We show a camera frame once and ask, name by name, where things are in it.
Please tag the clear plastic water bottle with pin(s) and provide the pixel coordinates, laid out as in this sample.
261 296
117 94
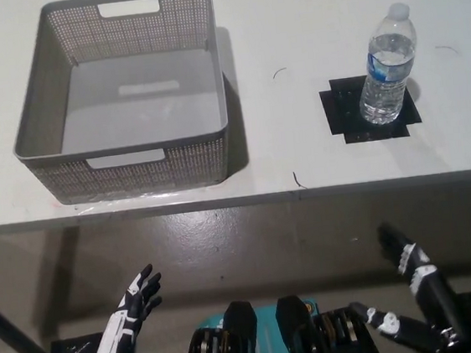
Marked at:
385 80

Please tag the dark metal table leg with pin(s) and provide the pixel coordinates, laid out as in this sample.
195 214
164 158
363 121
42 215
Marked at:
16 334

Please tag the grey perforated plastic basket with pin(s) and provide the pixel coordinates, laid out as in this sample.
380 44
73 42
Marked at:
135 107

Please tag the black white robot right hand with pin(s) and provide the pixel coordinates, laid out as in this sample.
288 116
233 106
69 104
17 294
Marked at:
435 294

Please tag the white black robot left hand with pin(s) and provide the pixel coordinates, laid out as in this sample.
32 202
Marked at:
117 336

